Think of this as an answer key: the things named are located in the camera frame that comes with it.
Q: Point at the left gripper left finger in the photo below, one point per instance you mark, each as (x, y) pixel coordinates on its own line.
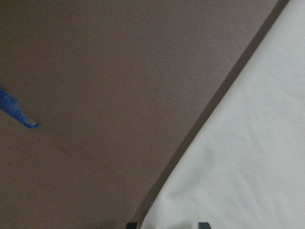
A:
(132, 225)

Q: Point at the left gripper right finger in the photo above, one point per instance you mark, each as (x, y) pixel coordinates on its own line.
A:
(204, 225)

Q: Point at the cream long-sleeve cat shirt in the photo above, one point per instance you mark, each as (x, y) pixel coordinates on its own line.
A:
(245, 169)

